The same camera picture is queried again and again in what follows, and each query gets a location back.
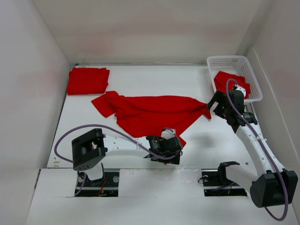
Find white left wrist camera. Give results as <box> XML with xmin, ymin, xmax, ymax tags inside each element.
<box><xmin>161</xmin><ymin>127</ymin><xmax>177</xmax><ymax>139</ymax></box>

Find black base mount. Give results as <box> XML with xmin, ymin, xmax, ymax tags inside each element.
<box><xmin>74</xmin><ymin>170</ymin><xmax>120</xmax><ymax>197</ymax></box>
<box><xmin>198</xmin><ymin>161</ymin><xmax>247</xmax><ymax>197</ymax></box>

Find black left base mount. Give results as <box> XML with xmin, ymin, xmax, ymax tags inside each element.
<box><xmin>74</xmin><ymin>170</ymin><xmax>120</xmax><ymax>197</ymax></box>

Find red t-shirts in basket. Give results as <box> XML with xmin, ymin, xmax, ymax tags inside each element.
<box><xmin>214</xmin><ymin>71</ymin><xmax>251</xmax><ymax>99</ymax></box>

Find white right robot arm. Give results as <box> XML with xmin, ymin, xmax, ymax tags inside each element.
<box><xmin>206</xmin><ymin>90</ymin><xmax>298</xmax><ymax>208</ymax></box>

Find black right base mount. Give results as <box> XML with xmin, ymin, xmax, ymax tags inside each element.
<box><xmin>198</xmin><ymin>161</ymin><xmax>247</xmax><ymax>197</ymax></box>

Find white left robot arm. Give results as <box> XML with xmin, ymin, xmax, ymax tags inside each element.
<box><xmin>72</xmin><ymin>128</ymin><xmax>183</xmax><ymax>186</ymax></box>

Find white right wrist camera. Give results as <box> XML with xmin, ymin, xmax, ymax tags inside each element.
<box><xmin>233</xmin><ymin>84</ymin><xmax>247</xmax><ymax>98</ymax></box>

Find white plastic basket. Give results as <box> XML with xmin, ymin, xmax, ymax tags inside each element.
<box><xmin>207</xmin><ymin>55</ymin><xmax>263</xmax><ymax>104</ymax></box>

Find folded red t-shirt stack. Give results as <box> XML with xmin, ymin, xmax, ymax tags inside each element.
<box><xmin>67</xmin><ymin>67</ymin><xmax>110</xmax><ymax>95</ymax></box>

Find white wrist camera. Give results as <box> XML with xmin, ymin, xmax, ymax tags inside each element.
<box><xmin>233</xmin><ymin>84</ymin><xmax>247</xmax><ymax>98</ymax></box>
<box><xmin>161</xmin><ymin>127</ymin><xmax>177</xmax><ymax>139</ymax></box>

